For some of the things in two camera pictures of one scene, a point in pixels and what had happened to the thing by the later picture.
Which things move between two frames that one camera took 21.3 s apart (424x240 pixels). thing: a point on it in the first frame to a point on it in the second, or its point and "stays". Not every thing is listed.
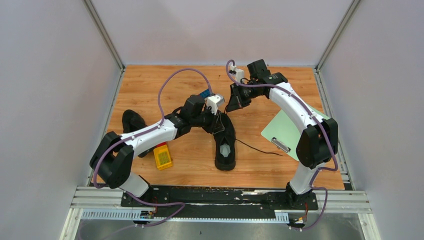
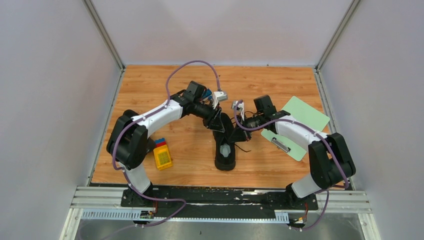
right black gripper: [234, 103] to [238, 135]
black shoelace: [252, 146] to [242, 149]
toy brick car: [205, 93] stays
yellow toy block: [162, 157] stays
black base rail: [174, 202] stays
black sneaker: [224, 143] stays
